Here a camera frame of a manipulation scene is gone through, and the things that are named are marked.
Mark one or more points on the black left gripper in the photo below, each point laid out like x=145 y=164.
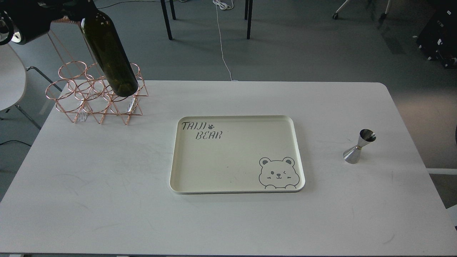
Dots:
x=46 y=11

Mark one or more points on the steel double jigger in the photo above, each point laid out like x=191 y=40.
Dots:
x=352 y=155

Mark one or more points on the office chair wheeled base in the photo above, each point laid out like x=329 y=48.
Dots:
x=369 y=10

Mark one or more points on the cream bear serving tray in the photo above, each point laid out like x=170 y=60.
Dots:
x=236 y=154

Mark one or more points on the dark green wine bottle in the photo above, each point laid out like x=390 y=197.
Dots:
x=103 y=40

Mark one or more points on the copper wire wine rack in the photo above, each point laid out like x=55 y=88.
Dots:
x=82 y=91

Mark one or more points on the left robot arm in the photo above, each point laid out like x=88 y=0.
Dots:
x=12 y=28

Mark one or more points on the black equipment case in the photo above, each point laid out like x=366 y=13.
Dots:
x=438 y=39

